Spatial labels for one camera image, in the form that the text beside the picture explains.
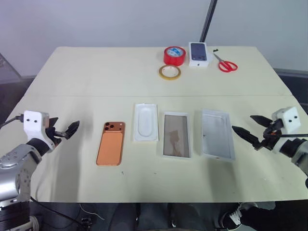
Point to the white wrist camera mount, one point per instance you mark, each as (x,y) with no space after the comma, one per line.
(287,119)
(33,122)

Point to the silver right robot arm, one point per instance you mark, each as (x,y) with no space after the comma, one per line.
(297,150)

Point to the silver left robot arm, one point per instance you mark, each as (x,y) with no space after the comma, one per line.
(14,173)

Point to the white box with phone print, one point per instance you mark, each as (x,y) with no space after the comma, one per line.
(198,55)

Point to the red tape roll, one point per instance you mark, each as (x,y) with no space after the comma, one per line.
(175,55)

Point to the orange smartphone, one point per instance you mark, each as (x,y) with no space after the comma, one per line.
(111,144)

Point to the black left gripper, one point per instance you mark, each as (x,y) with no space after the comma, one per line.
(51,136)

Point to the thin yellow tape roll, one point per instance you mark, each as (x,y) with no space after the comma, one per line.
(169,72)

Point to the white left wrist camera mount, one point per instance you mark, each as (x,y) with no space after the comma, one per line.
(33,122)

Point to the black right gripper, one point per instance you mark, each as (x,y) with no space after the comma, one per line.
(269,137)

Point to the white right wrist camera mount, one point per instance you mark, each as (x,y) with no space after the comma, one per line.
(287,119)

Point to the black slanted pole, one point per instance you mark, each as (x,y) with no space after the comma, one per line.
(207,21)

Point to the white and black sneaker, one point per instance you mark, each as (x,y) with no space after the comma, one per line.
(232,215)

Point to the white box base with film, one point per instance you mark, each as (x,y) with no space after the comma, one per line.
(175,136)

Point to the white moulded insert tray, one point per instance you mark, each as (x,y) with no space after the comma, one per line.
(145,122)

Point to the white box lid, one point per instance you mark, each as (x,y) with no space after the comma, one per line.
(216,134)

